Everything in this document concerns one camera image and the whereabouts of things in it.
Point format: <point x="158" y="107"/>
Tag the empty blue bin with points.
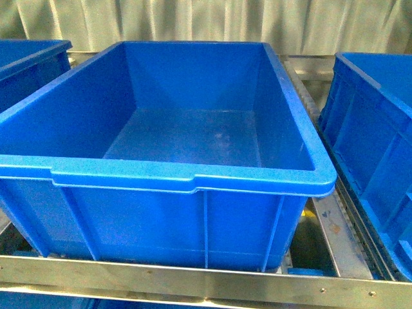
<point x="189" y="154"/>

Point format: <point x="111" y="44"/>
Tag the blue crate right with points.
<point x="366" y="124"/>

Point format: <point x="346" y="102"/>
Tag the blue crate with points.
<point x="366" y="124"/>
<point x="28" y="65"/>

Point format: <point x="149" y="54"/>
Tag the blue crate far left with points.
<point x="28" y="65"/>

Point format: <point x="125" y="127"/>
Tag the steel shelf front rail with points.
<point x="195" y="286"/>

